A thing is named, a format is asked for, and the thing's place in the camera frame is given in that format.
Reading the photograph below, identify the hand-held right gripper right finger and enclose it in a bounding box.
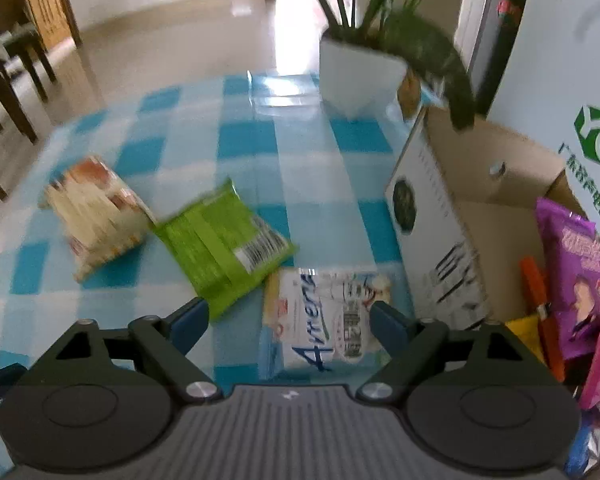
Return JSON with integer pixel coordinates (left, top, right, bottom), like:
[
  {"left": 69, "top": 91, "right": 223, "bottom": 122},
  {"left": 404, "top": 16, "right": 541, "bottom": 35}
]
[{"left": 355, "top": 301, "right": 532, "bottom": 404}]

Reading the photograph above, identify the yellow snack packet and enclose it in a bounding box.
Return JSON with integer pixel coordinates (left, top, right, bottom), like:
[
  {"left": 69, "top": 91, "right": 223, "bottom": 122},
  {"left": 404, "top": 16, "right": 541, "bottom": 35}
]
[{"left": 505, "top": 314, "right": 549, "bottom": 367}]

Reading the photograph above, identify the dark wooden chair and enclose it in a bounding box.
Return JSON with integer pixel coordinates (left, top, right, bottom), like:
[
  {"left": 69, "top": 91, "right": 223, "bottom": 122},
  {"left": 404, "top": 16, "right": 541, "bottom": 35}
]
[
  {"left": 0, "top": 0, "right": 59, "bottom": 102},
  {"left": 0, "top": 40, "right": 39, "bottom": 202}
]

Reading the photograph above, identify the white plant pot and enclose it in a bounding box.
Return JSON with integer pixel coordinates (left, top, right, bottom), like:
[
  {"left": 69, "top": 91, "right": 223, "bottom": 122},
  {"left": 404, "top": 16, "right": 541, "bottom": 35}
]
[{"left": 319, "top": 27, "right": 409, "bottom": 123}]

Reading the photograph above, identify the white and blue snack packet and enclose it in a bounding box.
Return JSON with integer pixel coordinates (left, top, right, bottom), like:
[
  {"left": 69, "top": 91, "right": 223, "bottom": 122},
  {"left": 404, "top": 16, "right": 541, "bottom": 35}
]
[{"left": 259, "top": 267, "right": 397, "bottom": 382}]

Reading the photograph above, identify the cream snack packet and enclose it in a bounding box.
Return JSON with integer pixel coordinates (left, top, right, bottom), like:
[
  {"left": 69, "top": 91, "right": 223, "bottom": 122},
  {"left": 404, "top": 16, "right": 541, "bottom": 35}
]
[{"left": 39, "top": 155, "right": 159, "bottom": 282}]

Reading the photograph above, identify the grey refrigerator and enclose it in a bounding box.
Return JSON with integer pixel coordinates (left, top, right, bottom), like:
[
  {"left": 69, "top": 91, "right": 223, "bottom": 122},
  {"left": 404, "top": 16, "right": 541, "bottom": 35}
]
[{"left": 452, "top": 0, "right": 521, "bottom": 111}]

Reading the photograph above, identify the green snack packet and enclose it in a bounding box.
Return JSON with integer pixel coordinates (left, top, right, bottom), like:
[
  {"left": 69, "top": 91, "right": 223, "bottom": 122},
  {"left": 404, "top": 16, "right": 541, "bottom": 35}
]
[{"left": 152, "top": 177, "right": 299, "bottom": 322}]

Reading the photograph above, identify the brown wooden door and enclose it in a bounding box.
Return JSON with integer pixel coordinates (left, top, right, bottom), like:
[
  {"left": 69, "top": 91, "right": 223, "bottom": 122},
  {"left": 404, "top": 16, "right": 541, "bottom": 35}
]
[{"left": 0, "top": 0, "right": 84, "bottom": 54}]

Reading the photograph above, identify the orange snack packet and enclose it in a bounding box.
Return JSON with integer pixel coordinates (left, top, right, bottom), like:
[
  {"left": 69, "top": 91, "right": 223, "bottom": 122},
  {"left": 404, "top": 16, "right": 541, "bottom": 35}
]
[{"left": 520, "top": 257, "right": 567, "bottom": 382}]

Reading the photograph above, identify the cardboard box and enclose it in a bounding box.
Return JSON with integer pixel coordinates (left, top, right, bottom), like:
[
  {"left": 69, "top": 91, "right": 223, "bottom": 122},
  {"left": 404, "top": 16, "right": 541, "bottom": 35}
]
[{"left": 384, "top": 105, "right": 600, "bottom": 346}]

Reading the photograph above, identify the purple snack packet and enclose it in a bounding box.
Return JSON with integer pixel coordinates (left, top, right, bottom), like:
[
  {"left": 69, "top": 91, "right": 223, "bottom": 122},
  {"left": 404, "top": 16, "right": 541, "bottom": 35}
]
[{"left": 535, "top": 197, "right": 600, "bottom": 362}]

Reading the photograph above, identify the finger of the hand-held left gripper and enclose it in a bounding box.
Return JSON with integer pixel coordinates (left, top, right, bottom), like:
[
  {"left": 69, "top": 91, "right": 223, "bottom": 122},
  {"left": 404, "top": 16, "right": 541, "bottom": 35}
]
[{"left": 0, "top": 363, "right": 29, "bottom": 397}]

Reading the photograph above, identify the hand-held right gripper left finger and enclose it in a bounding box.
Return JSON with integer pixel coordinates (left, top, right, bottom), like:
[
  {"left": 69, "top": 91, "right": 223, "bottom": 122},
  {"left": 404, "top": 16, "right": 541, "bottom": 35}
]
[{"left": 54, "top": 297, "right": 224, "bottom": 404}]

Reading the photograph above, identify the white freezer with green print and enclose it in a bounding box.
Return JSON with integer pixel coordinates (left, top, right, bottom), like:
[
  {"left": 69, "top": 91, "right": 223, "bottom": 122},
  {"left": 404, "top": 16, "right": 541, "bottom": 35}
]
[{"left": 485, "top": 0, "right": 600, "bottom": 261}]

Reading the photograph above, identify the green leafy plant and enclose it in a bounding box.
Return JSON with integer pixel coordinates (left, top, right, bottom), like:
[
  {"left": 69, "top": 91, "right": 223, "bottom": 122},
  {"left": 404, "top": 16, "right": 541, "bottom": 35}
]
[{"left": 157, "top": 0, "right": 574, "bottom": 132}]

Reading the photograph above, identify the blue and silver snack packet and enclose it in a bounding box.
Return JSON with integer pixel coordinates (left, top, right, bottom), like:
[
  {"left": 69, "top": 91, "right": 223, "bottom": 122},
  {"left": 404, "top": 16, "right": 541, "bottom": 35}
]
[{"left": 564, "top": 412, "right": 600, "bottom": 479}]

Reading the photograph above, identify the blue checkered tablecloth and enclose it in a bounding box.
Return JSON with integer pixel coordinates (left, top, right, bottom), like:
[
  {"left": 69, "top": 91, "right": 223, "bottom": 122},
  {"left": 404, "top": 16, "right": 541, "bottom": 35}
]
[{"left": 0, "top": 72, "right": 433, "bottom": 480}]

